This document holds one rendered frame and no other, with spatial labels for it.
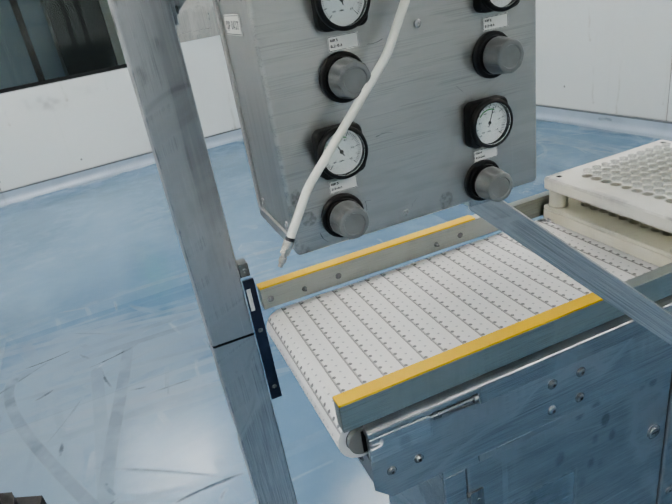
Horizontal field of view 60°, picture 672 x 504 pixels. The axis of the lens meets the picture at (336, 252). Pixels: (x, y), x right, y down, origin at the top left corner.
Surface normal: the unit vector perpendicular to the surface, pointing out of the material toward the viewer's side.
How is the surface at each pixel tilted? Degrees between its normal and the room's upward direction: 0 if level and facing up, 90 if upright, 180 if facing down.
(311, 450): 0
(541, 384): 90
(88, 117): 90
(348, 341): 0
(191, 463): 0
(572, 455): 90
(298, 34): 90
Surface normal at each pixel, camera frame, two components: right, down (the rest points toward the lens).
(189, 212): 0.38, 0.34
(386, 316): -0.15, -0.89
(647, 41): -0.86, 0.33
